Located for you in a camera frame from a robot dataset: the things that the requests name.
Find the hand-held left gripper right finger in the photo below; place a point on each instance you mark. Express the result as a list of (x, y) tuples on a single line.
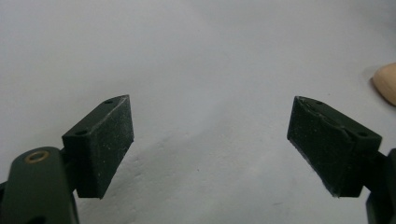
[(327, 146)]

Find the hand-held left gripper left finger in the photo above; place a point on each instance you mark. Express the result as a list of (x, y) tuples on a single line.
[(99, 146)]

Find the light wooden object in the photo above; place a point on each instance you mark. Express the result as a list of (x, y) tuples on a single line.
[(386, 82)]

